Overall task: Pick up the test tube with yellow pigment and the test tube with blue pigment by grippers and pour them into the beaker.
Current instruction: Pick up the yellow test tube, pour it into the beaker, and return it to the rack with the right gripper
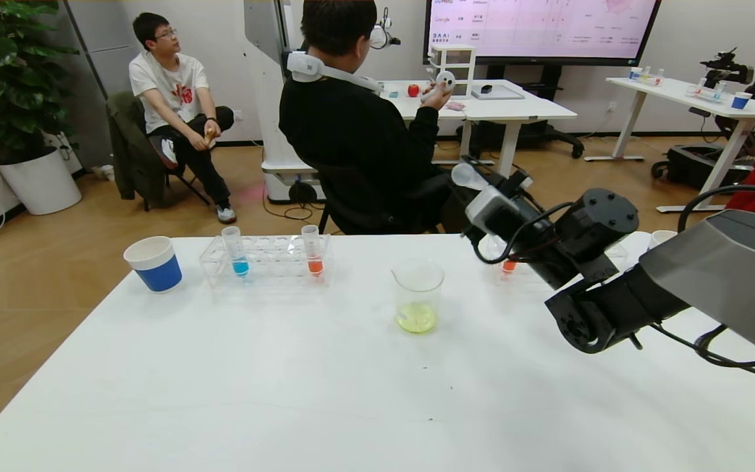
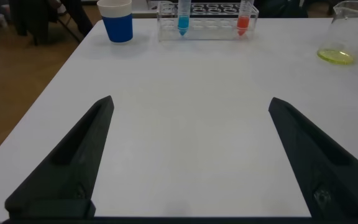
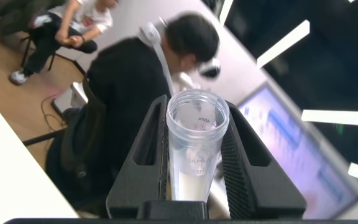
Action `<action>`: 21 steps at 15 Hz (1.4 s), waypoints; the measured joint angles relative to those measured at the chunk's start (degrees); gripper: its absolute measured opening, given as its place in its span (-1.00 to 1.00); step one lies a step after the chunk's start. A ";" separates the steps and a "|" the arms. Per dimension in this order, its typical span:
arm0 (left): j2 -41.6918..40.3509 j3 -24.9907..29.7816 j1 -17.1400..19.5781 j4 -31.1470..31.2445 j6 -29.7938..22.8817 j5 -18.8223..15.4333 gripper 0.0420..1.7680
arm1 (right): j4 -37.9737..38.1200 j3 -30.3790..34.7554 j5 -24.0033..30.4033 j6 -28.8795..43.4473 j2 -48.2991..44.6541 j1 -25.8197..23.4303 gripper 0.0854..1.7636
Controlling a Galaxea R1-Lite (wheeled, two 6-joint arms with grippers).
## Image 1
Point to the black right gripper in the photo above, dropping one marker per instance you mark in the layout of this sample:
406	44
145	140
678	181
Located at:
512	179

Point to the yellow-pigment clear test tube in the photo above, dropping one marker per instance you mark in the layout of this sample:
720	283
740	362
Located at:
466	177

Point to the blue-pigment clear test tube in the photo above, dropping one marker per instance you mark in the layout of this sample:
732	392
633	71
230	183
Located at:
240	265

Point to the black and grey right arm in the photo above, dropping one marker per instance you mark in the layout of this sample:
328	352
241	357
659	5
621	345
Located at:
731	275

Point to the black background robot arm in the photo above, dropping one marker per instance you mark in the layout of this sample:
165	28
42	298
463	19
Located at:
725	65

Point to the clear acrylic test tube rack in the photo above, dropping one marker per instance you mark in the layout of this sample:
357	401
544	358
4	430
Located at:
272	262
492	249

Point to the orange-pigment clear test tube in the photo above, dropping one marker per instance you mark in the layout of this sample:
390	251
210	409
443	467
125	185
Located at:
314	265
509	266

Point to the clear glass beaker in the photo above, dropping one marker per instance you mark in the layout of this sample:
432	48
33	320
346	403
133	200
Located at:
417	318

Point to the small background tube rack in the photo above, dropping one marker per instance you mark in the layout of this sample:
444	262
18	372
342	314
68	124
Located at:
705	92
645	75

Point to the black office chair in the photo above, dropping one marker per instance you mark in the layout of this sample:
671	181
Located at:
426	190

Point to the white standing desk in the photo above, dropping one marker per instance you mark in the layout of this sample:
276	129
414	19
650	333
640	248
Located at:
679	93
528	108

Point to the grey flat tray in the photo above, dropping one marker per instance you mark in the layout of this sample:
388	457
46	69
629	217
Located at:
505	95

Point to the white handheld controller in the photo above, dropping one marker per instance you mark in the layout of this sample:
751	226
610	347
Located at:
443	82

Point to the black display stand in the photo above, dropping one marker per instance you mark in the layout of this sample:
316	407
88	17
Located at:
550	80

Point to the red apple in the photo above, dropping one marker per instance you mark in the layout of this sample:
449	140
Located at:
413	90

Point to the white small drawer unit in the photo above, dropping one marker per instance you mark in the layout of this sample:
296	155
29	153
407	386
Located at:
456	58

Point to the person in black sweater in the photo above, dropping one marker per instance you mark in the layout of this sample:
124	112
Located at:
351	131

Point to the blue and white paper cup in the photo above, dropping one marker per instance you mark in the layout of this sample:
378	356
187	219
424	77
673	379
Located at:
660	238
160	274

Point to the white neck-worn headset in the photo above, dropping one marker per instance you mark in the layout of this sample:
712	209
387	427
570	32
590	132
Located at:
305	67

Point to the white humanoid robot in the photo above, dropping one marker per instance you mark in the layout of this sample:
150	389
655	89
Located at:
272	131

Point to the small blue paper cup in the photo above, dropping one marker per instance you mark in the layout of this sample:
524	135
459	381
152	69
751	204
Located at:
739	101

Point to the person in white t-shirt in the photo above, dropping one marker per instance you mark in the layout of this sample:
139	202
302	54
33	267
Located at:
171	85

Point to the chair with dark jacket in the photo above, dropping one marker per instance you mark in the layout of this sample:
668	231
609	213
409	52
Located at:
132	156

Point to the grey tall cabinet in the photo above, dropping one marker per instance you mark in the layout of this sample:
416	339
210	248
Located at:
102	39

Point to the large green potted plant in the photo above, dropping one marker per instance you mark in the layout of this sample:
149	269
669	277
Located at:
4	78

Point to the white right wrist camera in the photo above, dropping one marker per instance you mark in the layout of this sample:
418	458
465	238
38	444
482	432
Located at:
489	210

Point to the large wall display screen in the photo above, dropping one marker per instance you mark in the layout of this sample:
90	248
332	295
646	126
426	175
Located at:
548	29

